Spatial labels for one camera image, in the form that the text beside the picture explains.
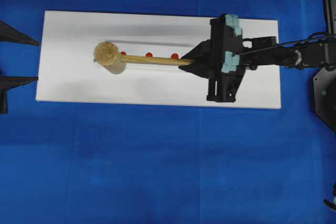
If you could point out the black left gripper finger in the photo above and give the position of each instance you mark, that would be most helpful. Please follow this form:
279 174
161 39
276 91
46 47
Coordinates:
10 34
8 83

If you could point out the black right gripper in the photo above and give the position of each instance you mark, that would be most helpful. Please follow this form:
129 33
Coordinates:
222 87

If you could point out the wooden mallet hammer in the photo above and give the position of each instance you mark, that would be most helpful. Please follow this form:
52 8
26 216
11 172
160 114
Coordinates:
110 56

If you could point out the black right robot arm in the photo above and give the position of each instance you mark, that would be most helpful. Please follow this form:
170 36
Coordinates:
318 50

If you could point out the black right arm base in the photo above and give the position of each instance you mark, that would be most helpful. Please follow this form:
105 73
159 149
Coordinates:
324 96

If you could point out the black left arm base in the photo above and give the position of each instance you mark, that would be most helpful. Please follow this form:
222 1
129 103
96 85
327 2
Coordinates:
3 102

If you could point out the large white base board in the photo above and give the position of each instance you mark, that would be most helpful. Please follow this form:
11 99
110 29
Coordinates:
68 72

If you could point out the small white raised block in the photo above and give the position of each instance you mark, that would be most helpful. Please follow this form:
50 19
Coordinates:
157 64

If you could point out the blue table cloth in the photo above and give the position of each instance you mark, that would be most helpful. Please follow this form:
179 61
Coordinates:
105 163

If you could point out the black white clamp object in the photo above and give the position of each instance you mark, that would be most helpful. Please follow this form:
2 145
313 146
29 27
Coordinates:
331 204

